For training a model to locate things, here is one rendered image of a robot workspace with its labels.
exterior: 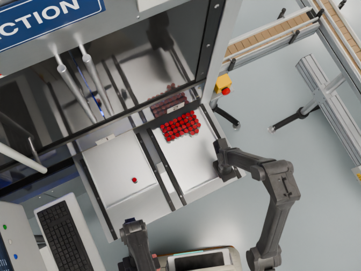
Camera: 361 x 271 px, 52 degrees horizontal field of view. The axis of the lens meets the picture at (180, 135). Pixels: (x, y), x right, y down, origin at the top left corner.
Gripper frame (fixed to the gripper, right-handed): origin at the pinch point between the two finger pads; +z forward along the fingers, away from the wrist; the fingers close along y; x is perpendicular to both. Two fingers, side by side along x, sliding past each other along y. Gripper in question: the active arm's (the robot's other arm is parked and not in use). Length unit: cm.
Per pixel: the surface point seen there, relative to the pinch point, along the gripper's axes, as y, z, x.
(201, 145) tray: 17.9, 0.5, 2.1
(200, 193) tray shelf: -1.9, 4.2, 13.0
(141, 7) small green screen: 17, -100, 18
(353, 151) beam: -11, 45, -84
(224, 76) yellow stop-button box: 36.8, -17.7, -19.7
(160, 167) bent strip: 15.7, -2.5, 24.1
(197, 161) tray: 11.7, 1.6, 7.1
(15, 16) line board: 16, -112, 42
